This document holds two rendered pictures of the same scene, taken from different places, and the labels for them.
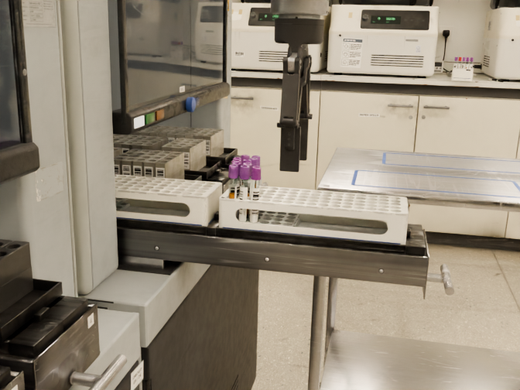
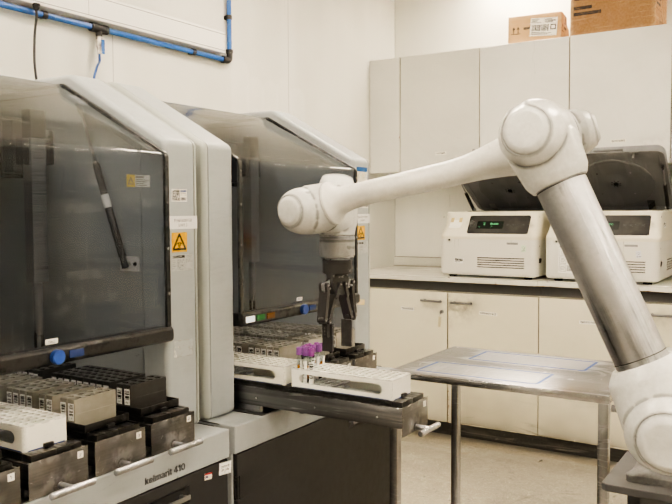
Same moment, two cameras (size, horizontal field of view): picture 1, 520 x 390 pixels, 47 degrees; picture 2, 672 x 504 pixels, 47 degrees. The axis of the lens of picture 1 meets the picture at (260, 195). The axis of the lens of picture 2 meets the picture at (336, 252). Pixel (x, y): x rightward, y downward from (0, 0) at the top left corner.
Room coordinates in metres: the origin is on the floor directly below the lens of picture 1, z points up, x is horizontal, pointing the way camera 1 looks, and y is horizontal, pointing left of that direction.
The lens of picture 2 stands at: (-0.88, -0.74, 1.26)
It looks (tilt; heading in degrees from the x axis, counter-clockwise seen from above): 3 degrees down; 21
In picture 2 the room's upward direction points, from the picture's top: straight up
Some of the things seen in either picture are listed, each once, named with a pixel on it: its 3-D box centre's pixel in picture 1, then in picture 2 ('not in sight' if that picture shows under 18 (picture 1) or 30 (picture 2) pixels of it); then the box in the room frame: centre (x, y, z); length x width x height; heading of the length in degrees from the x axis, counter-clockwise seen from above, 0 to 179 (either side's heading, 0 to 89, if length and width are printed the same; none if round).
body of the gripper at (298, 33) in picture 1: (298, 49); (337, 276); (0.95, -0.05, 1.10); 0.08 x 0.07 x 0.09; 168
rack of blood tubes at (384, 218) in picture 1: (313, 216); (349, 382); (0.94, -0.09, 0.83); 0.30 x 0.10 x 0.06; 79
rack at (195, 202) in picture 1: (133, 200); (251, 369); (1.00, 0.22, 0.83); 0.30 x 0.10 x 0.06; 78
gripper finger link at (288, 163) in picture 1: (290, 148); (328, 337); (0.90, -0.04, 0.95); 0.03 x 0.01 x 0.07; 78
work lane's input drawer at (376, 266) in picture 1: (232, 238); (305, 396); (0.97, 0.05, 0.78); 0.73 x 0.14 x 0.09; 78
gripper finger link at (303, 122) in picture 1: (299, 139); (346, 332); (0.99, -0.06, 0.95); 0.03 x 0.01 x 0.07; 78
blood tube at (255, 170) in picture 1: (254, 200); (311, 369); (0.92, 0.01, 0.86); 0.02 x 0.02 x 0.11
